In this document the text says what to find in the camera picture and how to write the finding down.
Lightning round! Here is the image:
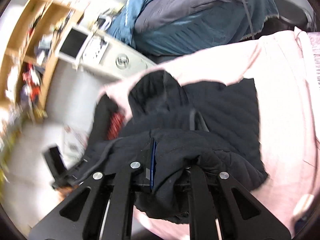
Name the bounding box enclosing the black quilted puffer jacket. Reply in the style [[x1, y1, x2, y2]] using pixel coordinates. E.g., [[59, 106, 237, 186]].
[[53, 70, 268, 224]]

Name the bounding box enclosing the blue grey clothes pile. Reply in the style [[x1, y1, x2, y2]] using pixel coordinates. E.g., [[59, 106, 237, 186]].
[[107, 0, 279, 56]]

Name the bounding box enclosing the pink polka dot bedsheet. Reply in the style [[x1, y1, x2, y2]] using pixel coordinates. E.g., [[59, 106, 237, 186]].
[[103, 29, 319, 238]]

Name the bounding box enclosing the wooden shelf unit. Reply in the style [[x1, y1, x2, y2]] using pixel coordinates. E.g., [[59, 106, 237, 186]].
[[1, 0, 84, 113]]

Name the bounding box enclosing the white desk with monitor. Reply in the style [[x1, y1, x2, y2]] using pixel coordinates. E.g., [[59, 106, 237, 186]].
[[55, 23, 156, 81]]

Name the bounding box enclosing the black round stool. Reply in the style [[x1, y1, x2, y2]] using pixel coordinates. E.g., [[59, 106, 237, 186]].
[[274, 0, 316, 32]]

